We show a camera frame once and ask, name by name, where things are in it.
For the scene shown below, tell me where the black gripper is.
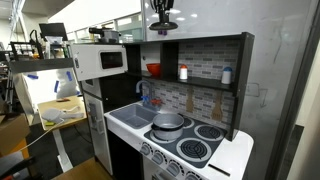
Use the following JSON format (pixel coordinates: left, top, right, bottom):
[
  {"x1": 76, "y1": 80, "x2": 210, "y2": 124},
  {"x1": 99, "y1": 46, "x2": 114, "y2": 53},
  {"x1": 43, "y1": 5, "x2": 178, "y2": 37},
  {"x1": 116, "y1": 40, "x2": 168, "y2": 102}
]
[{"x1": 150, "y1": 0, "x2": 174, "y2": 22}]

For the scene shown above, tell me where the black pot lid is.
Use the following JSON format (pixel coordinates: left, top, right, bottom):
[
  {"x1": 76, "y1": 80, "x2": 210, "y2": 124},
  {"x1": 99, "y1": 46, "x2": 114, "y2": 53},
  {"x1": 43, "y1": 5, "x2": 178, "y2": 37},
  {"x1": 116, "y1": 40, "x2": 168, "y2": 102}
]
[{"x1": 149, "y1": 22, "x2": 178, "y2": 31}]

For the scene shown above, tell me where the large grey cooking pot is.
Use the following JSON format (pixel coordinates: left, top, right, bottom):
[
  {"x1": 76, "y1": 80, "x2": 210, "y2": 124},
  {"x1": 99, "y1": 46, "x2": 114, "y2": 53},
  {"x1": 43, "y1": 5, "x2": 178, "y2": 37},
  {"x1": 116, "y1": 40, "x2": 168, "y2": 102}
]
[{"x1": 89, "y1": 27, "x2": 121, "y2": 43}]

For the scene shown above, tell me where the grey toy pot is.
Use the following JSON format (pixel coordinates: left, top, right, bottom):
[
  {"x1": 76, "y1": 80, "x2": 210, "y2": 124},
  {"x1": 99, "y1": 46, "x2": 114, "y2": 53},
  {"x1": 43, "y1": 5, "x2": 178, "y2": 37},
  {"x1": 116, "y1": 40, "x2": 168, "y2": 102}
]
[{"x1": 151, "y1": 113, "x2": 184, "y2": 140}]

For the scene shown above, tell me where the red bowl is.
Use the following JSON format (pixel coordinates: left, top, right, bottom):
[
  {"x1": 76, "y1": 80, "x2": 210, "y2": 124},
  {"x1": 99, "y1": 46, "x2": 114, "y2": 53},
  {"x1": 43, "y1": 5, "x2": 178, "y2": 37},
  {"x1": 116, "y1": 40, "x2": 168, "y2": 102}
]
[{"x1": 146, "y1": 63, "x2": 161, "y2": 76}]

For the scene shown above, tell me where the white shaker red cap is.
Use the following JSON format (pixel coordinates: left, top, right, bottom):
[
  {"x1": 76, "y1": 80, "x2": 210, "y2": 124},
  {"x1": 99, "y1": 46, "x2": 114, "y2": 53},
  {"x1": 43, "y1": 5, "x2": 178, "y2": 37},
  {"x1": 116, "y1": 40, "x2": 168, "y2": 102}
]
[{"x1": 180, "y1": 64, "x2": 188, "y2": 80}]

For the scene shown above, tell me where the white toy microwave door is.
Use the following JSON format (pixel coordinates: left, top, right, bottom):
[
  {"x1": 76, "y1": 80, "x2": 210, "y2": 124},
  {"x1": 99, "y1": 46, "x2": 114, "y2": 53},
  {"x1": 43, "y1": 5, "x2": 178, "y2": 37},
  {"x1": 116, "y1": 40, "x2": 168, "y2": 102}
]
[{"x1": 71, "y1": 44, "x2": 128, "y2": 81}]

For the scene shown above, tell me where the white shaker blue cap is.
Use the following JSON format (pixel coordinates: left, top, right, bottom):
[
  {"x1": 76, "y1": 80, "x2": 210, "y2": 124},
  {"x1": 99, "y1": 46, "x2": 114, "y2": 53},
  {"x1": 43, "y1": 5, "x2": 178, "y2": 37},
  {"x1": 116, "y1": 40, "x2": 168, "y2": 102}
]
[{"x1": 221, "y1": 67, "x2": 232, "y2": 84}]

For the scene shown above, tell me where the toy kitchen playset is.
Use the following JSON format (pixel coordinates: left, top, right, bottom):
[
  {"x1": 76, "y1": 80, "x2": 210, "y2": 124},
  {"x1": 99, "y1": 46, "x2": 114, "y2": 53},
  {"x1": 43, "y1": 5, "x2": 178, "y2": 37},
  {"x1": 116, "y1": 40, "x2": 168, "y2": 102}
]
[{"x1": 71, "y1": 32, "x2": 254, "y2": 180}]

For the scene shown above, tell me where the black monitor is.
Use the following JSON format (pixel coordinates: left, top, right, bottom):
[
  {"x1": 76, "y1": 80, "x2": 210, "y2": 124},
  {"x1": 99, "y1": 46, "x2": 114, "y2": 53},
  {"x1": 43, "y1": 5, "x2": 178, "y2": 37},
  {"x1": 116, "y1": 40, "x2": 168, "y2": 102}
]
[{"x1": 39, "y1": 23, "x2": 68, "y2": 41}]

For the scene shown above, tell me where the wooden side table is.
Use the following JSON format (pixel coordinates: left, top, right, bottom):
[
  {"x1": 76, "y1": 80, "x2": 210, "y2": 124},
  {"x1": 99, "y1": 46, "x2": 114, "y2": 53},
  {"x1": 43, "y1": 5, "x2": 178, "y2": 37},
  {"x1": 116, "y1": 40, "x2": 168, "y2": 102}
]
[{"x1": 38, "y1": 96, "x2": 87, "y2": 172}]

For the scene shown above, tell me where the white stuffed toy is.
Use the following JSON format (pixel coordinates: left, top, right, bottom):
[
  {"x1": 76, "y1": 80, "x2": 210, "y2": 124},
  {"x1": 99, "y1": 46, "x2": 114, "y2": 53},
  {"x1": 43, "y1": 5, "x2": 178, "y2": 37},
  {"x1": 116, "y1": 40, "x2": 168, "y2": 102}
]
[{"x1": 41, "y1": 108, "x2": 84, "y2": 123}]

